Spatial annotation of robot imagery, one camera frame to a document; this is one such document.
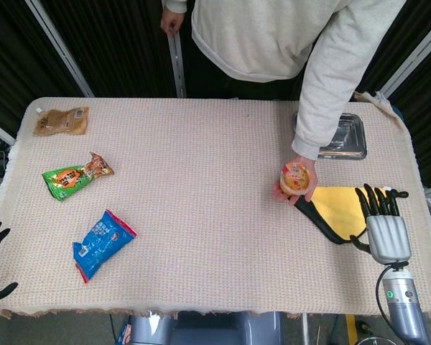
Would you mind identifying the green orange snack packet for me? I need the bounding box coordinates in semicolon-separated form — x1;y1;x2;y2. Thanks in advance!
41;151;115;203

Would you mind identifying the person's grey sleeve forearm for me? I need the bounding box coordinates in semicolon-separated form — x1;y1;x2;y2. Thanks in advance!
291;0;407;162

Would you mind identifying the beige woven tablecloth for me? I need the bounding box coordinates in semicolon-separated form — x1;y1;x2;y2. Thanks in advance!
0;91;431;321

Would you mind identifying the person's hand at side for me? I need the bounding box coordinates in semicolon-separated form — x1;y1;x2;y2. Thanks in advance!
159;9;186;36

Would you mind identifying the person's open hand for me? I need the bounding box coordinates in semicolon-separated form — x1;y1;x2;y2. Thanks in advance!
272;155;318;207

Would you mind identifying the metal slotted rail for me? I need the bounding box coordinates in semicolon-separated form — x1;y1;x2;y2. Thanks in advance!
164;24;187;98

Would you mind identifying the brown snack packet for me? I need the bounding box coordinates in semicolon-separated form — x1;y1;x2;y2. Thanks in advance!
33;106;91;137

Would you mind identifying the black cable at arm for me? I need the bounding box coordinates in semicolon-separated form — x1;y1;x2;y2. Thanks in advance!
376;264;409;345

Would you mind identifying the blue snack packet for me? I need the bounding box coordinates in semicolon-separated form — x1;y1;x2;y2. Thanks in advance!
72;209;138;285

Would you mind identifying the yellow cloth with black edge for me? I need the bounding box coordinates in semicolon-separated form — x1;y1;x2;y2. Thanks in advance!
295;185;392;246

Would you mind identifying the robot base grey blue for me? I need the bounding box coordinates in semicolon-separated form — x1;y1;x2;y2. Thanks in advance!
117;310;284;345

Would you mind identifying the orange jelly cup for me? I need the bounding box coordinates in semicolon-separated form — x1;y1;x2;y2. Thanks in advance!
279;161;311;195

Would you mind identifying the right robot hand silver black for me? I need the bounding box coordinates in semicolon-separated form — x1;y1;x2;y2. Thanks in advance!
349;183;413;265

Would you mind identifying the person's grey sweatshirt torso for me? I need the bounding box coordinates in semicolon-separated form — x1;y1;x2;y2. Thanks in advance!
164;0;346;83

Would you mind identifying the metal tray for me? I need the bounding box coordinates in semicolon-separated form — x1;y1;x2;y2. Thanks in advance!
292;112;369;160

